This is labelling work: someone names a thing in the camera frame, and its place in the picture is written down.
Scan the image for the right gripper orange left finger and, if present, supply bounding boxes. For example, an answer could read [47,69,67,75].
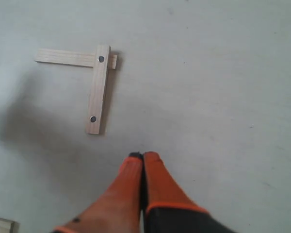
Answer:
[53,152,143,233]

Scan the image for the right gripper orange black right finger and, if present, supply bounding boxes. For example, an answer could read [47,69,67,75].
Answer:
[144,151,234,233]

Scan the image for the wood strip with two magnets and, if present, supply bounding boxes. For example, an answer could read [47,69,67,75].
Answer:
[86,45,111,134]

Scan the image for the light wood strip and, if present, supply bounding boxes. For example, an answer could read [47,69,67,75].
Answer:
[34,46,117,69]

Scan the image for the wooden piece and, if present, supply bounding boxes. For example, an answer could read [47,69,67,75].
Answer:
[0,218,15,233]

